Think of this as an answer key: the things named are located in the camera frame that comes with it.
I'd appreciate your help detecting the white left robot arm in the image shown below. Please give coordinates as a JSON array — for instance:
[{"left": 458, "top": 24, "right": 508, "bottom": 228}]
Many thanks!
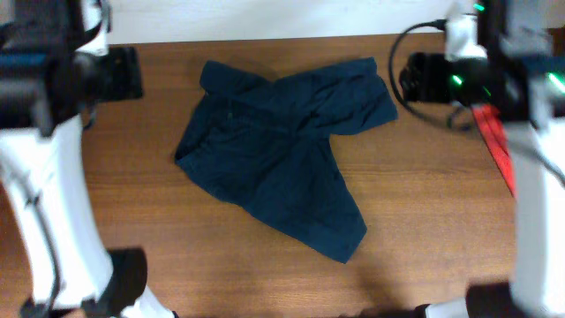
[{"left": 1, "top": 1, "right": 172, "bottom": 317}]

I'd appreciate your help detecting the red garment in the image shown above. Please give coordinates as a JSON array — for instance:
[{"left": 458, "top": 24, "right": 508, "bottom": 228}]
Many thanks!
[{"left": 472, "top": 104, "right": 516, "bottom": 197}]

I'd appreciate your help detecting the dark blue shirt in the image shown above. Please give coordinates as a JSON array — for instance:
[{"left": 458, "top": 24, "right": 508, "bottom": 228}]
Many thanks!
[{"left": 174, "top": 57, "right": 398, "bottom": 263}]

